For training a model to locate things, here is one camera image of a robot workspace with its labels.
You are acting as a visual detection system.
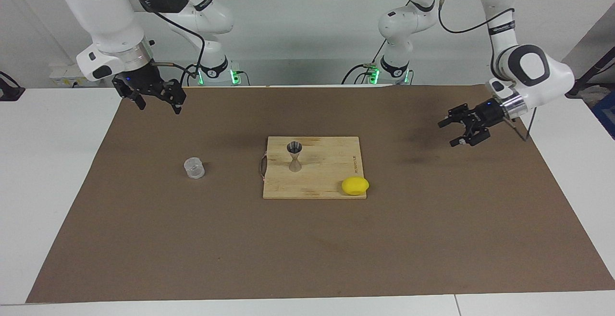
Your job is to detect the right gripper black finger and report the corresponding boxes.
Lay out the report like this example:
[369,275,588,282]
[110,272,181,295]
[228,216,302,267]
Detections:
[160,79,187,114]
[125,87,146,110]

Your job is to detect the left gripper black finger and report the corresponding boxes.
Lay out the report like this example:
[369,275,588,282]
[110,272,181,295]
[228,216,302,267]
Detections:
[438,104,474,128]
[450,126,491,147]

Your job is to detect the small clear plastic cup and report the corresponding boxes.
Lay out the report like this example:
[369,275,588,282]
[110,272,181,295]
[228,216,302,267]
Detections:
[184,157,206,179]

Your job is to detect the steel double jigger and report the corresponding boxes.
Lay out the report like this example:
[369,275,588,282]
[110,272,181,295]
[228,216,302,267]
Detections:
[286,141,304,172]

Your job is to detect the white power strip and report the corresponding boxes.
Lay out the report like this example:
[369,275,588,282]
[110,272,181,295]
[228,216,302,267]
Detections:
[49,64,92,87]

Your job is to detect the black stand leg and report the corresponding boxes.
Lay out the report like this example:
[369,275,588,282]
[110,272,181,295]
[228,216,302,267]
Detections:
[565,47,615,98]

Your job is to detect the blue box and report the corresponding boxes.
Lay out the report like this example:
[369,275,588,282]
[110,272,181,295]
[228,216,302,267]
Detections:
[592,90,615,139]

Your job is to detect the yellow lemon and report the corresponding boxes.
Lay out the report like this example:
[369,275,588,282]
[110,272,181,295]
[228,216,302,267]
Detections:
[342,177,370,196]

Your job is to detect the black table clamp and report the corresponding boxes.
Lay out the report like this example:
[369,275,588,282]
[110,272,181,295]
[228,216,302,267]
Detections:
[0,71,25,101]

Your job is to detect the large brown table mat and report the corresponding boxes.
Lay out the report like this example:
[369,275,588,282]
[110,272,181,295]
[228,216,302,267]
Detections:
[25,85,615,304]

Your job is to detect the black right base cables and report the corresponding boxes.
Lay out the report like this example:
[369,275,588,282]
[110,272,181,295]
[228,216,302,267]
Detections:
[180,66,200,86]

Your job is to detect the black base cables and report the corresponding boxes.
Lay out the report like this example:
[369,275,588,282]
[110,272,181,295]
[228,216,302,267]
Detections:
[180,66,200,86]
[342,42,387,85]

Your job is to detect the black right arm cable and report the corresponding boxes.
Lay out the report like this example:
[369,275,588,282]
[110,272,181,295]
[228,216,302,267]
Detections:
[123,0,207,79]

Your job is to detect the black left base cables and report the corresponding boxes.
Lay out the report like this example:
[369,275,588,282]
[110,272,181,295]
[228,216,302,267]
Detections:
[342,42,387,85]

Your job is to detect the bamboo cutting board with handle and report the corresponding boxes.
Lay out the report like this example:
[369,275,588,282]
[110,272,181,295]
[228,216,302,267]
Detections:
[259,136,367,200]

